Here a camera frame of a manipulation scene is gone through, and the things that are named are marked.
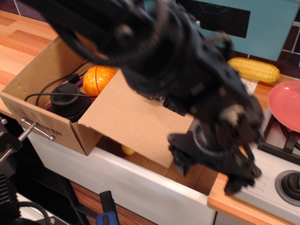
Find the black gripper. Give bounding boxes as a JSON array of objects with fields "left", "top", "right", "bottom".
[{"left": 168, "top": 117, "right": 262, "bottom": 195}]

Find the brown cardboard kitchen set box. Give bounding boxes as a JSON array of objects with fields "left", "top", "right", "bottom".
[{"left": 0, "top": 38, "right": 217, "bottom": 194}]

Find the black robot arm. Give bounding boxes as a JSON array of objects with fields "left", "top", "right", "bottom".
[{"left": 25, "top": 0, "right": 263, "bottom": 195}]

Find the white toy sink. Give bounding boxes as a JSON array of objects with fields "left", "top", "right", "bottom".
[{"left": 30, "top": 134, "right": 215, "bottom": 225}]

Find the grey toy stove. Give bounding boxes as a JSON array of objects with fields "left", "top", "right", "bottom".
[{"left": 231, "top": 107, "right": 300, "bottom": 225}]

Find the black stove knob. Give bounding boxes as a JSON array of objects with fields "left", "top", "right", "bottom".
[{"left": 275, "top": 170, "right": 300, "bottom": 207}]

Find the yellow toy corn in sink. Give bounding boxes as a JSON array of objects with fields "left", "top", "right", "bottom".
[{"left": 121, "top": 145, "right": 135, "bottom": 156}]

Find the pink plate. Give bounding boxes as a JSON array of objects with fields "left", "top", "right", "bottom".
[{"left": 268, "top": 81, "right": 300, "bottom": 133}]

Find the yellow toy corn on counter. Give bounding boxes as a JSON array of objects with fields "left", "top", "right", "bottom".
[{"left": 228, "top": 57, "right": 280, "bottom": 83}]

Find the orange toy pumpkin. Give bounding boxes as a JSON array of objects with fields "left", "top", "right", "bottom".
[{"left": 83, "top": 65, "right": 117, "bottom": 96}]

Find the teal box with black panel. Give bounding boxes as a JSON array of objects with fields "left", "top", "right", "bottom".
[{"left": 142, "top": 0, "right": 300, "bottom": 61}]

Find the metal clamp with black body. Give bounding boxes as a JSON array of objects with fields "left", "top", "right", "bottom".
[{"left": 0, "top": 118, "right": 56, "bottom": 183}]

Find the blue black clamp handle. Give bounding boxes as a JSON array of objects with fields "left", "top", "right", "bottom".
[{"left": 95, "top": 191, "right": 120, "bottom": 225}]

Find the black round device with cable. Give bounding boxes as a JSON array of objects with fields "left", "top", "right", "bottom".
[{"left": 24, "top": 60, "right": 98, "bottom": 124}]

